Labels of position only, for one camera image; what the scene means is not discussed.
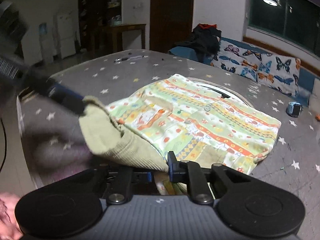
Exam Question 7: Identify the white refrigerator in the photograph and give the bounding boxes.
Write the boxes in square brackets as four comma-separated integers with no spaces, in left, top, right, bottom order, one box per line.
[54,11,77,59]

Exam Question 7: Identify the pens on table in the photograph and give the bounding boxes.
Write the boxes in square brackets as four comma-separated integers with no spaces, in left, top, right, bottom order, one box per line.
[114,54,145,63]

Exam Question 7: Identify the wooden side table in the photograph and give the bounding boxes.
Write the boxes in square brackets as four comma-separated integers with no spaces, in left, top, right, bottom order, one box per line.
[101,24,147,53]

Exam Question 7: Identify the blue toy watch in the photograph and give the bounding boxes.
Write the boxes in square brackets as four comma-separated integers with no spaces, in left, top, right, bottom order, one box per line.
[286,102,303,117]

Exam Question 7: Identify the water dispenser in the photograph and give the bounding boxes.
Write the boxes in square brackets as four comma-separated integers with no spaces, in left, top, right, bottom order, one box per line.
[39,22,54,64]

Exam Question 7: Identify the dark glass window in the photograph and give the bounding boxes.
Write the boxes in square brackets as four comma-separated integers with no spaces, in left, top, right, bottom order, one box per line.
[246,0,320,55]

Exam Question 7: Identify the white round table inset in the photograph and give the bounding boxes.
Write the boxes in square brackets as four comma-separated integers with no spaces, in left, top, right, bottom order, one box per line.
[191,78,249,104]

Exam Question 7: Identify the patterned green orange children's jacket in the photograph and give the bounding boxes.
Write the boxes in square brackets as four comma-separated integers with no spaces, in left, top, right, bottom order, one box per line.
[79,74,282,195]

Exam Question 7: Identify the dark wooden door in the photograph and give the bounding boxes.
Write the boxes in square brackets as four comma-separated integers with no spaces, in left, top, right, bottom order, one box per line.
[150,0,195,53]

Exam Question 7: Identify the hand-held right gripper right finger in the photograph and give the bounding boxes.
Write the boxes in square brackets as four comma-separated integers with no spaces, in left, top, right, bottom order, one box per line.
[167,151,248,205]

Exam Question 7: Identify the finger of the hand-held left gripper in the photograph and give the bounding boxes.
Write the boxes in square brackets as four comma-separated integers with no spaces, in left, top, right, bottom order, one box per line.
[22,67,85,117]

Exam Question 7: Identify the black clothing pile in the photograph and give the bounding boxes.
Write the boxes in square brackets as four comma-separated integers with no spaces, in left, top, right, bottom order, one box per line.
[186,24,223,62]

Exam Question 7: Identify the dark wooden shelf unit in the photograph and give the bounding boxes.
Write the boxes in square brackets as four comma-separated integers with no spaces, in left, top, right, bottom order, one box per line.
[78,0,123,52]

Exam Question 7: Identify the black cable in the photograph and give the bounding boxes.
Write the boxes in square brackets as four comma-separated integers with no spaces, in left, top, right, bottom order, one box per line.
[0,117,7,173]

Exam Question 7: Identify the person's pink clothing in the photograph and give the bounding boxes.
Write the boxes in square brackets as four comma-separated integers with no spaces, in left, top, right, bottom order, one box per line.
[0,192,23,240]

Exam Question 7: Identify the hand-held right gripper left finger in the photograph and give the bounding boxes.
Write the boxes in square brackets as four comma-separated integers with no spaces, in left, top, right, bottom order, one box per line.
[85,164,153,205]

